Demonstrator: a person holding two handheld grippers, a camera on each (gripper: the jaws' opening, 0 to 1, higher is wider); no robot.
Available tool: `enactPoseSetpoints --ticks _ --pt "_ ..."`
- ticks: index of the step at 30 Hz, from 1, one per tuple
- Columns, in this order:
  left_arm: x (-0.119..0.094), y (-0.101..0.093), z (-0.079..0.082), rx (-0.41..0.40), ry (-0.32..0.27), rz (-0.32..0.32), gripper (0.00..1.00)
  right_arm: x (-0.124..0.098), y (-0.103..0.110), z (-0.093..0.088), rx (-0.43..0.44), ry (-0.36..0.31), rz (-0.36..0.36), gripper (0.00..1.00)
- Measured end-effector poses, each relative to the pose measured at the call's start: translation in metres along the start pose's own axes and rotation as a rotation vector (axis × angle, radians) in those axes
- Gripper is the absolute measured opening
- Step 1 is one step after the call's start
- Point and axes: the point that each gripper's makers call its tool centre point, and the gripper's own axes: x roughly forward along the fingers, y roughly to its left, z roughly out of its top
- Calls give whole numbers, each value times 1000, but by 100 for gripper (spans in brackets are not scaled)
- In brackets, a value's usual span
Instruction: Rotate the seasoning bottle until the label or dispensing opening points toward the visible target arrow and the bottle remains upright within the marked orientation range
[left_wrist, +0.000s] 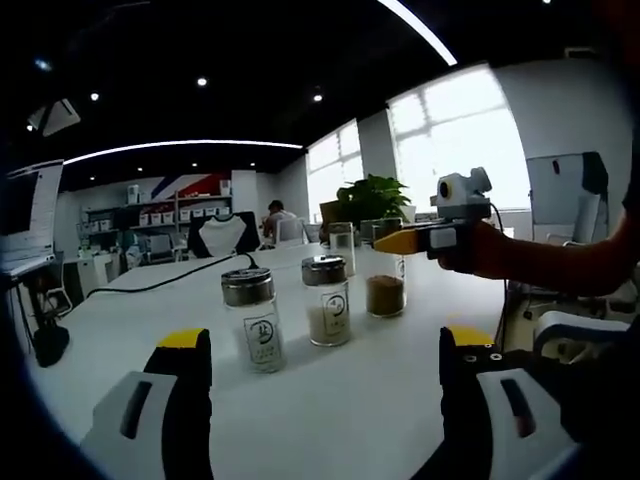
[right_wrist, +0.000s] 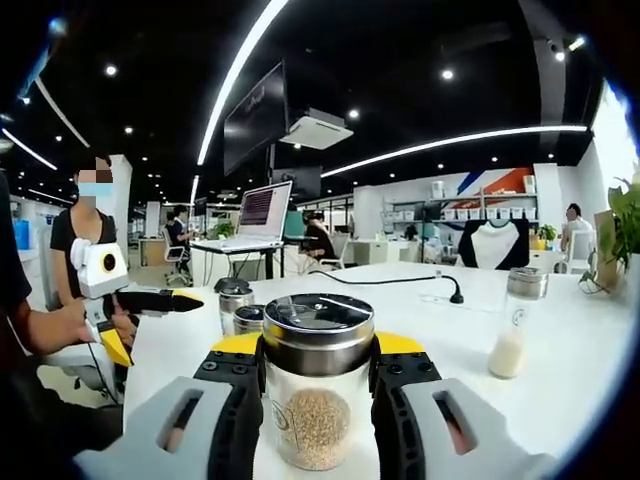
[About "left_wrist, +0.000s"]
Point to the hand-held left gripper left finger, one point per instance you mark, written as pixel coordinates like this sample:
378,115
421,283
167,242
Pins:
185,400

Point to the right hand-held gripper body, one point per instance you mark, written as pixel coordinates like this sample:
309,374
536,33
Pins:
465,200

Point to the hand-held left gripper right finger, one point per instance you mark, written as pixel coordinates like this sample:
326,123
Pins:
460,410

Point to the seasoning bottle brown grains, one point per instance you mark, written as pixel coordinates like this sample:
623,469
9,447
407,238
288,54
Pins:
385,295

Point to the seasoning bottle cream grains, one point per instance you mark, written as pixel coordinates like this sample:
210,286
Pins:
342,245

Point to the seasoning bottle white powder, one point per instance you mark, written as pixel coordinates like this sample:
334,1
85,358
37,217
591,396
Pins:
327,325

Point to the seasoning bottle white salt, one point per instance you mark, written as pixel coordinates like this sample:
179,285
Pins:
247,287

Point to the person's right hand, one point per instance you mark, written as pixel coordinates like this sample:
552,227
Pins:
492,255

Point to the potted green plant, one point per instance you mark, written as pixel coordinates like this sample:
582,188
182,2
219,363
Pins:
375,197

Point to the cardboard box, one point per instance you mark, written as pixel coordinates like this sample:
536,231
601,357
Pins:
330,212

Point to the whiteboard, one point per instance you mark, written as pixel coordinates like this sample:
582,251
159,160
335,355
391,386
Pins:
555,195

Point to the white mesh office chair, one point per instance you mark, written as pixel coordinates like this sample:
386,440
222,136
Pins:
290,231

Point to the dark hanging jacket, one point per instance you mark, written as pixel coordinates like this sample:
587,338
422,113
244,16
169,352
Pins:
596,172

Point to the person's dark clothing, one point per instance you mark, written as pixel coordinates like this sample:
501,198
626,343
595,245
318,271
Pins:
600,390

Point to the black laptop stand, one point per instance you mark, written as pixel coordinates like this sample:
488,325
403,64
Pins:
50,345

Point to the black and white chair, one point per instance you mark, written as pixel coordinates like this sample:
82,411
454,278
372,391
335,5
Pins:
225,235

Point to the white ceiling light strip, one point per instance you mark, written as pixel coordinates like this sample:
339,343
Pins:
185,145
420,30

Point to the shelving with white bins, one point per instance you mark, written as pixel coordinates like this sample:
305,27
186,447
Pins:
150,217

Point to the open white laptop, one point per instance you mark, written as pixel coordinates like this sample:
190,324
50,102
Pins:
20,205

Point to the ceiling air conditioner unit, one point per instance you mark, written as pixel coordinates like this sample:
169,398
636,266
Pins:
60,117

